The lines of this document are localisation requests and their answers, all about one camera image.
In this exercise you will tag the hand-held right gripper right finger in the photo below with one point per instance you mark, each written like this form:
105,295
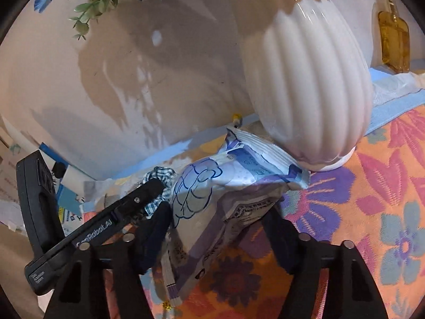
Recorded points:
275,232

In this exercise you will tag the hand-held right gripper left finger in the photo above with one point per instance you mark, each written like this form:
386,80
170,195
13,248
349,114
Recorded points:
156,229

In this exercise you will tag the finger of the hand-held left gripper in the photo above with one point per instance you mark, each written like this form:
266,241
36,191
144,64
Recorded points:
139,199

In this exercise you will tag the blue gingham scrunchie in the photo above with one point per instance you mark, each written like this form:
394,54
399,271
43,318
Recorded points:
159,174

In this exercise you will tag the blue white snack packet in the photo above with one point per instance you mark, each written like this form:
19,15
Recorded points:
212,179

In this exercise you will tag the blue white box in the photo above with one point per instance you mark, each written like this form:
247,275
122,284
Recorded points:
68,202

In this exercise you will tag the floral orange tablecloth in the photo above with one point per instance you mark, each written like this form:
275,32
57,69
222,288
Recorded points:
365,189

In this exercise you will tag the white ribbed vase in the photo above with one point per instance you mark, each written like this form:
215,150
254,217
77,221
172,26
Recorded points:
308,89

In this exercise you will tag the amber glass bottle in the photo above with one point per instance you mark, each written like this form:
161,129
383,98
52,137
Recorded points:
393,40

